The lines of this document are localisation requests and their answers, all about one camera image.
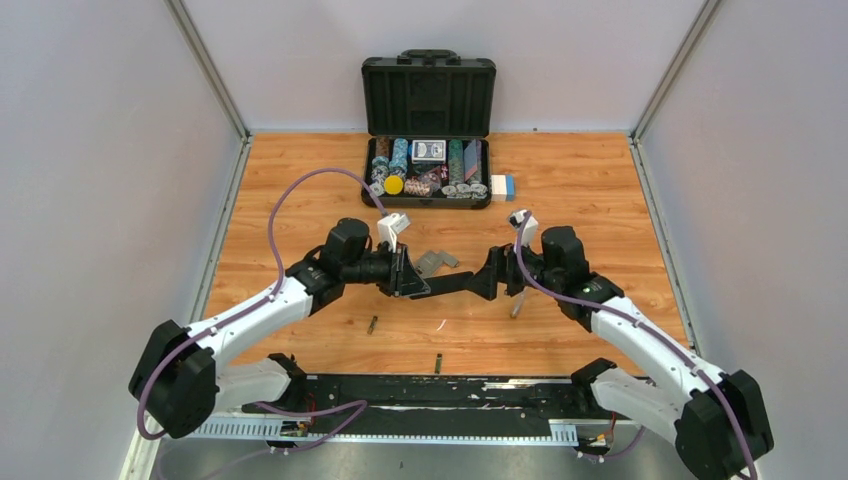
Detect green poker chip stack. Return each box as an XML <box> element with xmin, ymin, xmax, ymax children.
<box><xmin>447</xmin><ymin>139</ymin><xmax>464</xmax><ymax>186</ymax></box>

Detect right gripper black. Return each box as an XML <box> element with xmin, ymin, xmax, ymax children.
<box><xmin>463</xmin><ymin>238</ymin><xmax>561</xmax><ymax>301</ymax></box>

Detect purple cable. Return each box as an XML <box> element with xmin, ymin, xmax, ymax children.
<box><xmin>135</xmin><ymin>166</ymin><xmax>389</xmax><ymax>443</ymax></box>
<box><xmin>513</xmin><ymin>210</ymin><xmax>760</xmax><ymax>480</ymax></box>

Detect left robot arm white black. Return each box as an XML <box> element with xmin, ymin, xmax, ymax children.
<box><xmin>128</xmin><ymin>213</ymin><xmax>431</xmax><ymax>438</ymax></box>

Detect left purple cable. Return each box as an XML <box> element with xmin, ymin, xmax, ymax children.
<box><xmin>135</xmin><ymin>166</ymin><xmax>389</xmax><ymax>443</ymax></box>

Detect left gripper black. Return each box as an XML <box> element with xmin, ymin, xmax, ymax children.
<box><xmin>343</xmin><ymin>241</ymin><xmax>431</xmax><ymax>299</ymax></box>

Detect teal poker chip stack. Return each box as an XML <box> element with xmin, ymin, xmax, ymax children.
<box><xmin>389</xmin><ymin>138</ymin><xmax>409</xmax><ymax>177</ymax></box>

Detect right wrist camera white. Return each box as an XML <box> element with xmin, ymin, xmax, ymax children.
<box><xmin>508</xmin><ymin>209</ymin><xmax>538</xmax><ymax>247</ymax></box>

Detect black poker chip case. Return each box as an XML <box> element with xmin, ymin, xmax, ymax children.
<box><xmin>361</xmin><ymin>50</ymin><xmax>496</xmax><ymax>210</ymax></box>

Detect yellow poker chip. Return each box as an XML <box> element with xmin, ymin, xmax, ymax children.
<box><xmin>383</xmin><ymin>175</ymin><xmax>405</xmax><ymax>195</ymax></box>

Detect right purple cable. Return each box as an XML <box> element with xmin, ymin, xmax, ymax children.
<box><xmin>513</xmin><ymin>210</ymin><xmax>760</xmax><ymax>480</ymax></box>

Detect black remote control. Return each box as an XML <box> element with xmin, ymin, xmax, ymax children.
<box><xmin>410</xmin><ymin>271</ymin><xmax>474</xmax><ymax>300</ymax></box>

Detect grey remote control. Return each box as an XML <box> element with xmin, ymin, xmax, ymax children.
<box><xmin>414</xmin><ymin>250</ymin><xmax>443</xmax><ymax>278</ymax></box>

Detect grey battery cover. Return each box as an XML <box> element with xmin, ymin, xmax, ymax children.
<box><xmin>439</xmin><ymin>251</ymin><xmax>459</xmax><ymax>268</ymax></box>

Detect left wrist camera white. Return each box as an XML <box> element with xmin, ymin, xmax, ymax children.
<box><xmin>377</xmin><ymin>212</ymin><xmax>410</xmax><ymax>253</ymax></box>

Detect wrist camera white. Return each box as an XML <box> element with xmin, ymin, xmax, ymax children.
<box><xmin>508</xmin><ymin>209</ymin><xmax>538</xmax><ymax>247</ymax></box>
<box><xmin>377</xmin><ymin>212</ymin><xmax>410</xmax><ymax>253</ymax></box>

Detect blue playing card deck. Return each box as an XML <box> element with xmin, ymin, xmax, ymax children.
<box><xmin>409</xmin><ymin>140</ymin><xmax>448</xmax><ymax>163</ymax></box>

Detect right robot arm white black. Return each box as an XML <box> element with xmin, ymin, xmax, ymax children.
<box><xmin>465</xmin><ymin>226</ymin><xmax>775</xmax><ymax>479</ymax></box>

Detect white blue card box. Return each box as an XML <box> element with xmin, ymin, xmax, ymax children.
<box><xmin>490</xmin><ymin>174</ymin><xmax>516</xmax><ymax>202</ymax></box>

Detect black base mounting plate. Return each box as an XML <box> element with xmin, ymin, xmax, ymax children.
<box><xmin>241</xmin><ymin>374</ymin><xmax>628</xmax><ymax>441</ymax></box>

